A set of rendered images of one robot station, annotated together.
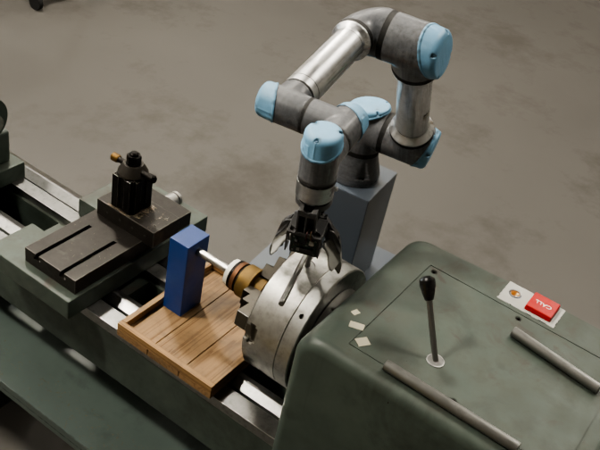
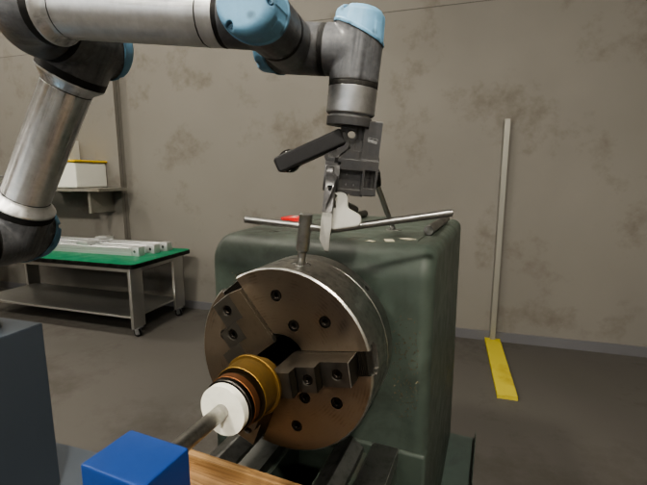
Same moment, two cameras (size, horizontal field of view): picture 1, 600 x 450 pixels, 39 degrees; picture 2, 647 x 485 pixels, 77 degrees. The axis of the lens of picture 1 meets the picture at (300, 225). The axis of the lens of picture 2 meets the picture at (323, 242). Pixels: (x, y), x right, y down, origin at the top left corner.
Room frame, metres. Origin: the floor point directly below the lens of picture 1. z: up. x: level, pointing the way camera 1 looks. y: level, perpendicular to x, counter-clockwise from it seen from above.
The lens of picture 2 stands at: (1.47, 0.63, 1.38)
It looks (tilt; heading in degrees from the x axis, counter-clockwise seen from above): 9 degrees down; 265
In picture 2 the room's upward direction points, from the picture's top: straight up
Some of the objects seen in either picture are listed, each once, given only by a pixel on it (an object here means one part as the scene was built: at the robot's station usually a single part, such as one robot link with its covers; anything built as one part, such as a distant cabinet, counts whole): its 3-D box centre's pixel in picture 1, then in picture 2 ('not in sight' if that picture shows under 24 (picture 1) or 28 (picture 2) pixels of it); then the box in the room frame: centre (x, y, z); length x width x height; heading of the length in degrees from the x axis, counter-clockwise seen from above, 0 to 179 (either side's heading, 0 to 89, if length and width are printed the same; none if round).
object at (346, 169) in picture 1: (356, 158); not in sight; (2.08, -0.12, 1.15); 0.15 x 0.15 x 0.10
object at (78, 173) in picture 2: not in sight; (74, 174); (3.64, -3.82, 1.41); 0.49 x 0.40 x 0.28; 158
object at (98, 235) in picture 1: (112, 234); not in sight; (1.76, 0.49, 0.95); 0.43 x 0.18 x 0.04; 152
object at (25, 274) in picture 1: (104, 237); not in sight; (1.80, 0.52, 0.89); 0.53 x 0.30 x 0.06; 152
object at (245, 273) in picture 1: (250, 283); (246, 390); (1.53, 0.08, 1.08); 0.09 x 0.09 x 0.09; 62
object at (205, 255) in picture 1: (214, 261); (194, 434); (1.58, 0.18, 1.08); 0.13 x 0.07 x 0.07; 62
